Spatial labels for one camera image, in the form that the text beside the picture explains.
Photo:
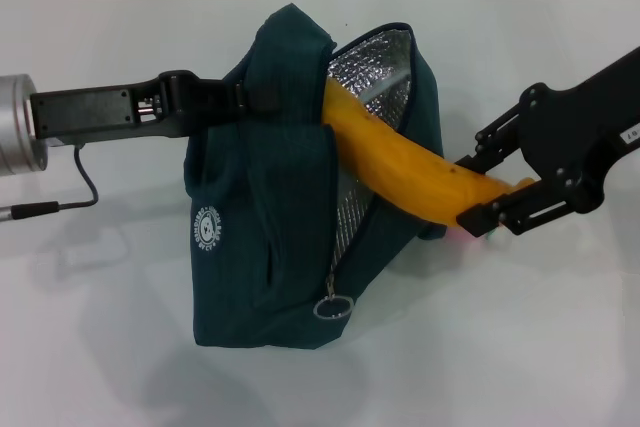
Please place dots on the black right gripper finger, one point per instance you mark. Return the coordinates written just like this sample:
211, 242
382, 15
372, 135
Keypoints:
525, 209
500, 147

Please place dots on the yellow banana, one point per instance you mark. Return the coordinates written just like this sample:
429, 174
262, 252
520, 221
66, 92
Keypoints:
400, 162

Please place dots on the pink peach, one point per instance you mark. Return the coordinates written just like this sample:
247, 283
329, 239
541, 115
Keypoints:
460, 236

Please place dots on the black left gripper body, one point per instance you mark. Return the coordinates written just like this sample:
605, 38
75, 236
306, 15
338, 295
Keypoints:
90, 109

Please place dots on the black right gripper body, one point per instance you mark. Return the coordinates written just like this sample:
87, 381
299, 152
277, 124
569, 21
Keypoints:
575, 137

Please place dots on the dark teal insulated lunch bag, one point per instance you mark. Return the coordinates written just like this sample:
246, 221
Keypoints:
270, 207

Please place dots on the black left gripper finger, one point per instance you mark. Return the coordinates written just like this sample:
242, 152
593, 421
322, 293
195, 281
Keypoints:
260, 103

